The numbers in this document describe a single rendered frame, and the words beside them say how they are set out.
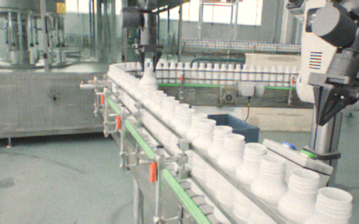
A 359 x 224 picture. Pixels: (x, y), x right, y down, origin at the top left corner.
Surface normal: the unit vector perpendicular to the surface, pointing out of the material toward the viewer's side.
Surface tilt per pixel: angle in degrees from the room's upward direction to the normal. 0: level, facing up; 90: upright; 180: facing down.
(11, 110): 90
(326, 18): 70
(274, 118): 89
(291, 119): 90
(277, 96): 90
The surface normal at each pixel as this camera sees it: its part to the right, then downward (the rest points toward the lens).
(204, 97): 0.06, 0.22
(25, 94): 0.36, 0.22
